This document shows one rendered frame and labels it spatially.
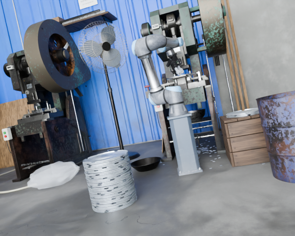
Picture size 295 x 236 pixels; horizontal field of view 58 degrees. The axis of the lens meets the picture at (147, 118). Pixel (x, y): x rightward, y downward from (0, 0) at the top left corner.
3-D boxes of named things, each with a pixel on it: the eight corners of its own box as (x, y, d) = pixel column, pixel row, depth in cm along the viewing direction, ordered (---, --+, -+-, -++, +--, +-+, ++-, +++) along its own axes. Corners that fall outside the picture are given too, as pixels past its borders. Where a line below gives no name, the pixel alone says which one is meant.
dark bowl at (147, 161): (159, 171, 226) (158, 163, 225) (126, 175, 233) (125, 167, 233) (165, 162, 255) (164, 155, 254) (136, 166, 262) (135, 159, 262)
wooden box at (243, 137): (287, 159, 189) (278, 111, 187) (232, 166, 196) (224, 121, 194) (271, 148, 228) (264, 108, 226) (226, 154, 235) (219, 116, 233)
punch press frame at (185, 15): (214, 136, 250) (187, -7, 243) (170, 143, 261) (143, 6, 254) (213, 125, 327) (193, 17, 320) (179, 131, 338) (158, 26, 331)
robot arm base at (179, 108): (189, 113, 200) (186, 100, 199) (169, 117, 201) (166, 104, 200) (187, 112, 215) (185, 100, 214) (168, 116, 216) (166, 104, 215)
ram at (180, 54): (186, 64, 262) (180, 34, 260) (171, 67, 266) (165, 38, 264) (188, 65, 279) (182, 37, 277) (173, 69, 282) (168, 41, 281)
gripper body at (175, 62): (177, 67, 241) (172, 55, 239) (172, 69, 249) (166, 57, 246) (183, 63, 245) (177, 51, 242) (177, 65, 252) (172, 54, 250)
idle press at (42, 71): (71, 177, 272) (33, 7, 263) (-4, 187, 300) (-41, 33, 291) (123, 146, 419) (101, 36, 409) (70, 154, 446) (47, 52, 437)
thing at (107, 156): (135, 149, 177) (134, 147, 177) (114, 160, 151) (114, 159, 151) (98, 153, 188) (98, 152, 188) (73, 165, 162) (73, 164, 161)
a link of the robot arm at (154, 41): (158, 30, 186) (182, 34, 228) (145, 34, 191) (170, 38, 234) (162, 46, 187) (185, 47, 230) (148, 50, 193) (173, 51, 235)
